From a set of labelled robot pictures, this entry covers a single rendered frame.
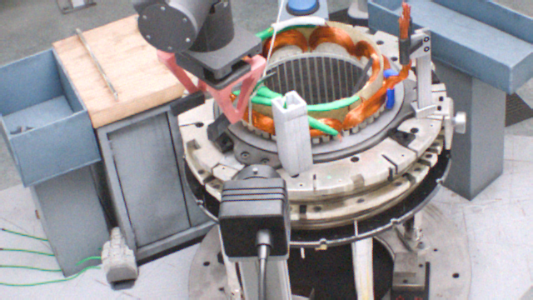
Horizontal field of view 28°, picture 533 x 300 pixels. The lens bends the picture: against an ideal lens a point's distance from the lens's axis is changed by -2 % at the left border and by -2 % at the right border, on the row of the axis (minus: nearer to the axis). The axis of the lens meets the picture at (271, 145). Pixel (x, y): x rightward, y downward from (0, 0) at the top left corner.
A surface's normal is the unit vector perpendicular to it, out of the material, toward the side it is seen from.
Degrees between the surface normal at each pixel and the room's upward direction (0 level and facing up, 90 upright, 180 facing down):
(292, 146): 90
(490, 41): 0
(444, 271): 0
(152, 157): 90
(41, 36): 0
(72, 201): 90
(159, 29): 92
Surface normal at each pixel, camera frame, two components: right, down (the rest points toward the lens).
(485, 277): -0.11, -0.76
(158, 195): 0.42, 0.55
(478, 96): 0.69, 0.41
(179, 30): -0.24, 0.67
